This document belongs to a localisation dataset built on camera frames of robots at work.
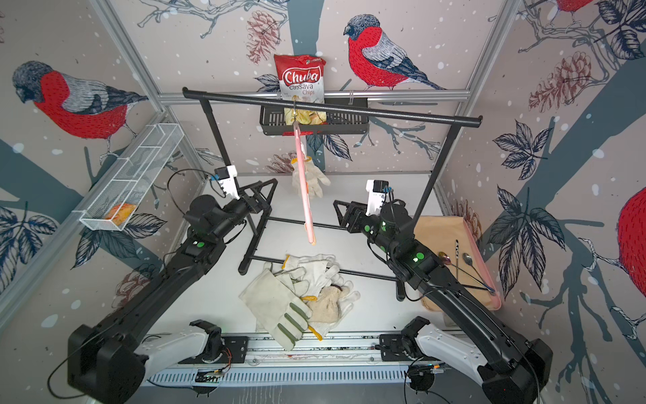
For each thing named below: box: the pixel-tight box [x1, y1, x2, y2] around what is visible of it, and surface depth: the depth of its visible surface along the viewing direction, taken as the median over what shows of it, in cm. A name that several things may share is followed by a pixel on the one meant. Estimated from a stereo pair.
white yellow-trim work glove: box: [280, 254, 340, 302], surface depth 89 cm
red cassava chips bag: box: [274, 53, 327, 126], surface depth 83 cm
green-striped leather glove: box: [238, 269, 313, 351], surface depth 81 cm
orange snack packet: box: [105, 203, 137, 226], surface depth 68 cm
